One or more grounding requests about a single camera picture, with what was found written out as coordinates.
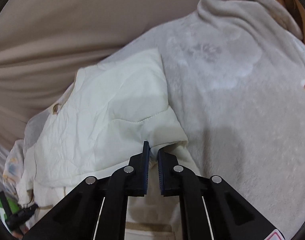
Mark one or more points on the cream quilted jacket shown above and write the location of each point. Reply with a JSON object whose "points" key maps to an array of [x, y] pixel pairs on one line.
{"points": [[112, 110]]}

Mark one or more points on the beige curtain fabric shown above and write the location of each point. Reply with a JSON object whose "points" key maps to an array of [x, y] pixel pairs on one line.
{"points": [[44, 42]]}

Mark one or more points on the grey printed fleece blanket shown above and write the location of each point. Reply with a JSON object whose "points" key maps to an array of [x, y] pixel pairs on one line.
{"points": [[230, 80]]}

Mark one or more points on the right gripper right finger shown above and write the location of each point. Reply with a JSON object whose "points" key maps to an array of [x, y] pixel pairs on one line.
{"points": [[210, 208]]}

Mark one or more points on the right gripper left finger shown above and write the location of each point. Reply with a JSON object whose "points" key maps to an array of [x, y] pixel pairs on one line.
{"points": [[96, 208]]}

